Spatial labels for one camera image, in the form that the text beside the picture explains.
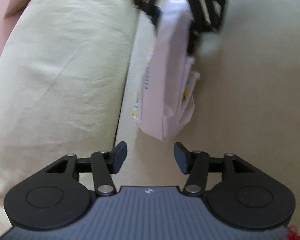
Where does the white Doraemon shopping bag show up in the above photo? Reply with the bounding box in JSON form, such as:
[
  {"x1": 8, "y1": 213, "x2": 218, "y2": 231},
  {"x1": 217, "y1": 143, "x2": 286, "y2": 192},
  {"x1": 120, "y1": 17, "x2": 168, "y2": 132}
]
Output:
[{"x1": 132, "y1": 0, "x2": 200, "y2": 141}]

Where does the red tag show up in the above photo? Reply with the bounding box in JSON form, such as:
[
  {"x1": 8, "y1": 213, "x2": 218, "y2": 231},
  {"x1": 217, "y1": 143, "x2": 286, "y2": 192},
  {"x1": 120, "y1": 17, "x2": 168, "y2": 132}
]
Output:
[{"x1": 287, "y1": 225, "x2": 300, "y2": 240}]

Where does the pale green sofa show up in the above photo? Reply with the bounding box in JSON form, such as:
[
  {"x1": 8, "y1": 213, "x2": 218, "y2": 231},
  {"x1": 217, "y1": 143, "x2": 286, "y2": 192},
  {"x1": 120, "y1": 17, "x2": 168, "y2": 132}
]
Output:
[{"x1": 0, "y1": 0, "x2": 300, "y2": 235}]

